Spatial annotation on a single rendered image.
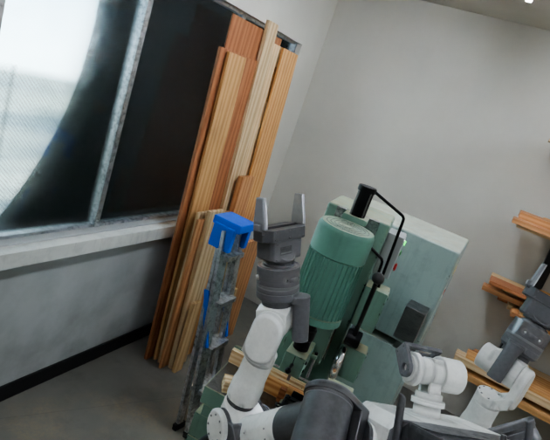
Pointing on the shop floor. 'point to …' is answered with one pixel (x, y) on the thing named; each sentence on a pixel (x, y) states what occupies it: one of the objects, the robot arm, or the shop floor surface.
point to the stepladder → (207, 327)
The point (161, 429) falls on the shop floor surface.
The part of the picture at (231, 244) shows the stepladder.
